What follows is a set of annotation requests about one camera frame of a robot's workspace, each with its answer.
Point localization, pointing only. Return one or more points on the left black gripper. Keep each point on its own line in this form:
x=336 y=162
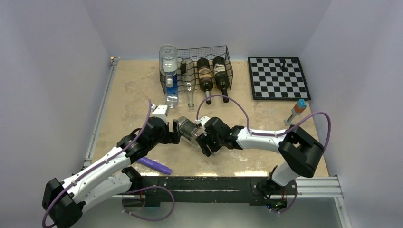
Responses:
x=171 y=137

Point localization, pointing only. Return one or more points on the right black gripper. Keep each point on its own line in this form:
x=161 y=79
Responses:
x=204 y=139

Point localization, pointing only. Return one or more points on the clear bottle white cap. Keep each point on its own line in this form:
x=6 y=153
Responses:
x=189 y=130
x=168 y=60

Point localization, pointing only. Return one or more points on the blue square glass bottle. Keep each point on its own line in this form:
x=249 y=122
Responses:
x=172 y=97

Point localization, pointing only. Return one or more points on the olive green wine bottle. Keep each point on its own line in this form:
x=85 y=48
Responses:
x=205 y=76

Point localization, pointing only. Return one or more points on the dark green wine bottle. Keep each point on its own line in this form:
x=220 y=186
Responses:
x=221 y=77

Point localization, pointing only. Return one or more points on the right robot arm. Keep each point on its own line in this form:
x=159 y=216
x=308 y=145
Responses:
x=299 y=149

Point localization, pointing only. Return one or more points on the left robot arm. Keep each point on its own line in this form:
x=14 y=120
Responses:
x=66 y=201

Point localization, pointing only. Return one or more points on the purple flashlight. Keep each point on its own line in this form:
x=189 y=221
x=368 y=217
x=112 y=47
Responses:
x=155 y=165

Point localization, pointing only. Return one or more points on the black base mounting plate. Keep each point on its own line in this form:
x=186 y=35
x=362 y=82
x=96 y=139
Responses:
x=255 y=191

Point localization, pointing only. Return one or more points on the black white chessboard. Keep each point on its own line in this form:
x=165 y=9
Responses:
x=269 y=82

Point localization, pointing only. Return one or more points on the black chess piece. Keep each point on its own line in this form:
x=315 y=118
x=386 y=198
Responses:
x=283 y=67

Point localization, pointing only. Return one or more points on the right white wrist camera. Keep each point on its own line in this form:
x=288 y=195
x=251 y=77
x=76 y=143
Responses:
x=202 y=121

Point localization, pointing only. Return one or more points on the black wire wine rack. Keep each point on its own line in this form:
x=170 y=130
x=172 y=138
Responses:
x=195 y=54

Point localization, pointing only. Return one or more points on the aluminium frame rail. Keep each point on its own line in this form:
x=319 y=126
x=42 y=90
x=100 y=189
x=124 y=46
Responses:
x=306 y=187

